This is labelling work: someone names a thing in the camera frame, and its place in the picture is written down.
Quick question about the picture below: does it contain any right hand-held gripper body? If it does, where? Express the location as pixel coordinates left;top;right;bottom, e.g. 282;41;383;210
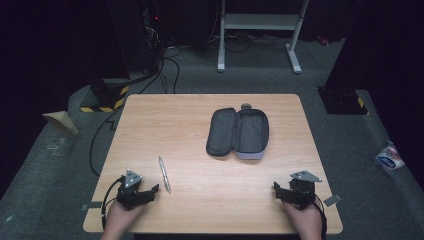
288;170;324;211

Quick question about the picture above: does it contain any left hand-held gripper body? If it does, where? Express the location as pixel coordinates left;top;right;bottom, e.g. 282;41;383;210
116;169;145;211

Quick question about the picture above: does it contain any silver pen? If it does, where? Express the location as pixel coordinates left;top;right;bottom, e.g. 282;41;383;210
158;155;172;194

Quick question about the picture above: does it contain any grey pencil case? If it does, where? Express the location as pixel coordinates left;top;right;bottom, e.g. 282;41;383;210
205;102;270;161

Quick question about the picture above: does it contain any person's left hand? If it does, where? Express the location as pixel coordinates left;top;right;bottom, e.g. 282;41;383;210
105;200;148;238

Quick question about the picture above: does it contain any person's right hand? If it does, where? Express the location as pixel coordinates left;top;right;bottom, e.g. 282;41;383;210
282;202;323;236

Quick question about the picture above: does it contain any grey tape piece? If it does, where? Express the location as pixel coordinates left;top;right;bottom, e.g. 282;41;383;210
322;193;343;207
80;201;104;212

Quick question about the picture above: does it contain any white blue packet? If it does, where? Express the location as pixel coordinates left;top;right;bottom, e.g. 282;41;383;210
374;141;406;172

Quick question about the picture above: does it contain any yellow black striped block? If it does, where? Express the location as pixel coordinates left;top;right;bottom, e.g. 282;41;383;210
79;77;130;114

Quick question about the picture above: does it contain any black box with striped edge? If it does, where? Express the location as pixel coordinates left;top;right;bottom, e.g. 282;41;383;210
317;86;370;116

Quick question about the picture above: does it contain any beige cardboard piece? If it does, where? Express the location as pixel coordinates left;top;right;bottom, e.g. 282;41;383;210
42;110;80;136

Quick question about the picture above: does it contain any small red object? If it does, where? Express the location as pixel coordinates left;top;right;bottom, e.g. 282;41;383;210
315;35;332;47

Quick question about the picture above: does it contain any black computer tower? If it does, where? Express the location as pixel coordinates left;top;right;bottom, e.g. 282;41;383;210
106;0;165;75

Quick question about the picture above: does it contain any white metal stand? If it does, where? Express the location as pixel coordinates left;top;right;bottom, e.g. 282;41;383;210
216;0;310;75

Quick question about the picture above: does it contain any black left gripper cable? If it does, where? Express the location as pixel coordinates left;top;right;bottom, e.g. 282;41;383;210
101;176;125;232

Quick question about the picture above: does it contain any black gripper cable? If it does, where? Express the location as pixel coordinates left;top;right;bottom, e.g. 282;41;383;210
313;194;329;240
101;176;125;232

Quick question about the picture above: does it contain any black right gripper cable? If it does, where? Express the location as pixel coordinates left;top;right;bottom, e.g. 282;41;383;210
313;194;329;240

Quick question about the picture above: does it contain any black floor cable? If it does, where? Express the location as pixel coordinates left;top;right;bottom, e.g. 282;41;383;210
88;108;125;178

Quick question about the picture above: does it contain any bundle of black cables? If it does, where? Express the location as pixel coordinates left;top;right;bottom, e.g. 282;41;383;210
137;45;184;95

